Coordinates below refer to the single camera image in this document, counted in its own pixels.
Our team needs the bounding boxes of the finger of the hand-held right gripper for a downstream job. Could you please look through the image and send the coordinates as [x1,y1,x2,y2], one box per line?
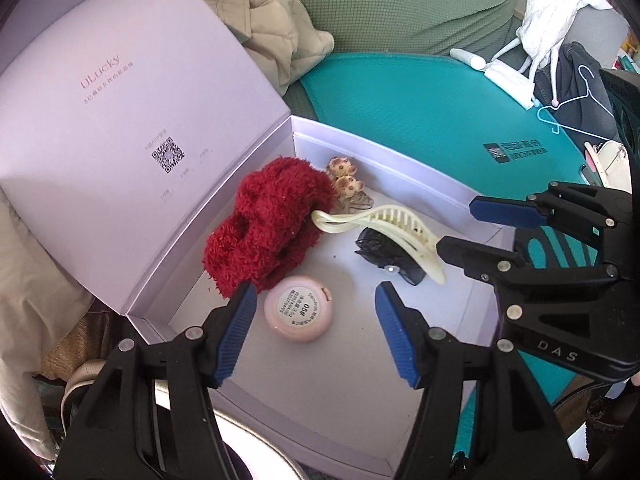
[469,181,632,242]
[436,236,623,287]

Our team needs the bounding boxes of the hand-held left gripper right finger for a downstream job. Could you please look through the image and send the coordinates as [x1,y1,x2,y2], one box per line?
[375,281,583,480]

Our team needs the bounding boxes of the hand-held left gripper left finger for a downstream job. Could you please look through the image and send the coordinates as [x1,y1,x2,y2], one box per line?
[52,280,259,480]

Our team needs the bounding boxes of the pink round compact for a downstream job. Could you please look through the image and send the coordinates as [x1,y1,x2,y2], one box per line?
[263,275,333,344]

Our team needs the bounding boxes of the black pearl hair clip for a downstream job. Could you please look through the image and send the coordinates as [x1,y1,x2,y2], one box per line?
[355,227,427,287]

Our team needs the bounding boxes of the cream hair claw clip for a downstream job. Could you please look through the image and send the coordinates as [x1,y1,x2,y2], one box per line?
[311,203,447,286]

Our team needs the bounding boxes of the red fluffy scrunchie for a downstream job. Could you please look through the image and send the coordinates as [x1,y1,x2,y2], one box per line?
[202,156,337,295]

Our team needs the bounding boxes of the lavender gift box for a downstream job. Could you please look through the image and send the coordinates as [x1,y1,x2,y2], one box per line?
[0,0,507,477]

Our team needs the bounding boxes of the white handbag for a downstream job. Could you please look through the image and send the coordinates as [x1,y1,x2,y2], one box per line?
[584,141,632,192]

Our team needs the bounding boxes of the pale blue clothes hanger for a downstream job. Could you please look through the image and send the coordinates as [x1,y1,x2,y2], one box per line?
[537,66,617,142]

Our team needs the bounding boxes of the white folded packet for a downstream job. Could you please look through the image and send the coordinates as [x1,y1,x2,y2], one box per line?
[484,59,537,110]

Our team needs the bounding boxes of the dark jeans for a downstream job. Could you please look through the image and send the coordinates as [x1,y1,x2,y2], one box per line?
[535,42,622,142]

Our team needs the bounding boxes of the teal bubble mailer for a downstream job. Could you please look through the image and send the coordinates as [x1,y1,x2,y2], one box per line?
[297,52,623,461]

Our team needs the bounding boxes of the white tube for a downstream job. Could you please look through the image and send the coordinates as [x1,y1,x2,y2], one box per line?
[450,48,486,71]

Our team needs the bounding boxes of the bear hair clip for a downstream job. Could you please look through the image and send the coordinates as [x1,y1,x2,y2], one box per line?
[326,156,374,214]

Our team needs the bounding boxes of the grey chair back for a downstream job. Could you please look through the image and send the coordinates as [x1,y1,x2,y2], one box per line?
[565,7,629,68]

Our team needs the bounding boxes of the cream puffer coat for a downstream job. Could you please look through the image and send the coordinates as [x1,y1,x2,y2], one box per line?
[0,190,97,461]

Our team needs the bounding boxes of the white garment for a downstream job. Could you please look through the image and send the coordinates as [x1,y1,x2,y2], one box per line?
[515,0,614,107]

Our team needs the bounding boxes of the beige padded jacket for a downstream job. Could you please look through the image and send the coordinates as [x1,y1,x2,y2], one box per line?
[185,0,334,97]

